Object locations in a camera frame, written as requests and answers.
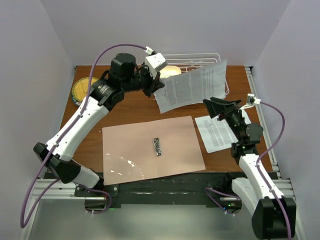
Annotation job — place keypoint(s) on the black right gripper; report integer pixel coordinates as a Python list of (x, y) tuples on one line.
[(216, 106)]

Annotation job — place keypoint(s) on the black folder clip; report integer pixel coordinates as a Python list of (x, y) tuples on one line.
[(157, 146)]

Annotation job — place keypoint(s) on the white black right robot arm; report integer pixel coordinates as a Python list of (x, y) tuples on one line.
[(273, 215)]

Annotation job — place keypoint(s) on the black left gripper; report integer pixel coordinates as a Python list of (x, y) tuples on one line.
[(154, 84)]

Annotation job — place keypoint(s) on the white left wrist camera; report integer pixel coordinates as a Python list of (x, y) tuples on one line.
[(155, 63)]

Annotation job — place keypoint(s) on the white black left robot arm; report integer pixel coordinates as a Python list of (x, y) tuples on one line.
[(124, 75)]

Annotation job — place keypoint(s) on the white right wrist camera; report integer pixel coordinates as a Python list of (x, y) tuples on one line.
[(251, 101)]

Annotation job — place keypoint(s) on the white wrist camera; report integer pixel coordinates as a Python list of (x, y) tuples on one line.
[(251, 101), (155, 63)]

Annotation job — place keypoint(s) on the pink file folder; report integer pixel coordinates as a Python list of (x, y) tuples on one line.
[(129, 154)]

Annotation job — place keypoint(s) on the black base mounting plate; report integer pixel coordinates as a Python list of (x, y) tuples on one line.
[(209, 189)]

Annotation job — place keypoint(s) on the cream square bowl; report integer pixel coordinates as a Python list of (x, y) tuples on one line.
[(169, 71)]

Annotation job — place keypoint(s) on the printed paper document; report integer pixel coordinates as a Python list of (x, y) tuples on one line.
[(216, 135), (192, 86)]

